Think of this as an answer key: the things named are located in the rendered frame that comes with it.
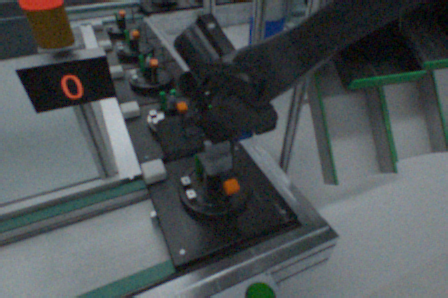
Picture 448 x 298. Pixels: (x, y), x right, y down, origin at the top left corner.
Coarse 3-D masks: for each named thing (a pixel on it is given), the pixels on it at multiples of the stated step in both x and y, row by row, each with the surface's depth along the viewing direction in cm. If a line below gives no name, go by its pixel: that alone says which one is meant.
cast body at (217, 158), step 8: (208, 144) 48; (216, 144) 48; (224, 144) 49; (208, 152) 49; (216, 152) 49; (224, 152) 50; (200, 160) 53; (208, 160) 49; (216, 160) 49; (224, 160) 50; (208, 168) 50; (216, 168) 50; (224, 168) 51
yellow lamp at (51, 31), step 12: (24, 12) 38; (36, 12) 37; (48, 12) 38; (60, 12) 39; (36, 24) 38; (48, 24) 38; (60, 24) 39; (36, 36) 40; (48, 36) 39; (60, 36) 40; (72, 36) 42; (48, 48) 40
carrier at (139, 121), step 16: (160, 96) 75; (128, 112) 78; (144, 112) 80; (160, 112) 77; (176, 112) 73; (192, 112) 77; (128, 128) 75; (144, 128) 75; (144, 144) 70; (160, 144) 70; (144, 160) 66
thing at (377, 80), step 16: (304, 0) 54; (400, 16) 50; (384, 32) 52; (400, 32) 50; (352, 48) 50; (368, 48) 50; (384, 48) 51; (400, 48) 50; (336, 64) 48; (352, 64) 48; (368, 64) 49; (384, 64) 49; (400, 64) 50; (416, 64) 48; (352, 80) 44; (368, 80) 45; (384, 80) 46; (400, 80) 47; (416, 80) 49
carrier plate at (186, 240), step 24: (240, 144) 70; (168, 168) 64; (240, 168) 64; (168, 192) 59; (264, 192) 59; (168, 216) 55; (192, 216) 55; (240, 216) 55; (264, 216) 55; (288, 216) 55; (168, 240) 51; (192, 240) 51; (216, 240) 51; (240, 240) 51; (192, 264) 49
